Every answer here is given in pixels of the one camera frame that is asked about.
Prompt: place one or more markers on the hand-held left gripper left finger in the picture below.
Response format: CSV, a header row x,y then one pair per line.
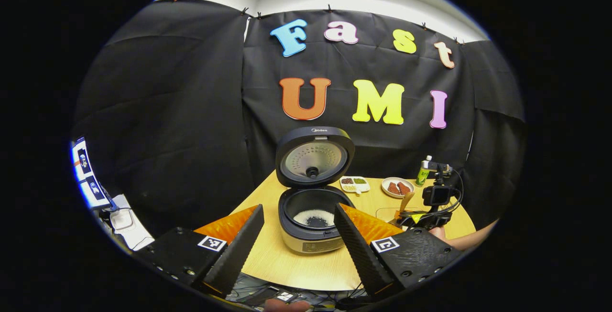
x,y
241,250

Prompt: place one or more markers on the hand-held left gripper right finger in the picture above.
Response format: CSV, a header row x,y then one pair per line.
x,y
358,250

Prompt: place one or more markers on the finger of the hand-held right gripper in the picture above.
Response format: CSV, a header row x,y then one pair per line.
x,y
406,219

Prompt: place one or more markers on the dark grey rice cooker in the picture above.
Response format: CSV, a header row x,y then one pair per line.
x,y
311,178

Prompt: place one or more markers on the green tea bottle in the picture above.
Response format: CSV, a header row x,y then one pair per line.
x,y
422,174

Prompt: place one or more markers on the white side desk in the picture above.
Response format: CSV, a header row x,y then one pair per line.
x,y
136,235

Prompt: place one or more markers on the brown meat piece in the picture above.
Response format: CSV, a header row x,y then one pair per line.
x,y
393,188
404,188

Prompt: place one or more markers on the white round plate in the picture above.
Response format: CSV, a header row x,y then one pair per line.
x,y
398,196

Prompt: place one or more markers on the wooden spoon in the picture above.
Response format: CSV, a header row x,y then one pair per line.
x,y
407,202

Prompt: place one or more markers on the black backdrop cloth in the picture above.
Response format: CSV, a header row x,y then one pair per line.
x,y
191,111

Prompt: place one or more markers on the white divided bean dish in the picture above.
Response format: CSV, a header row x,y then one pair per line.
x,y
355,185

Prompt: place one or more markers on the computer monitor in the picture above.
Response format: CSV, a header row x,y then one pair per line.
x,y
88,178

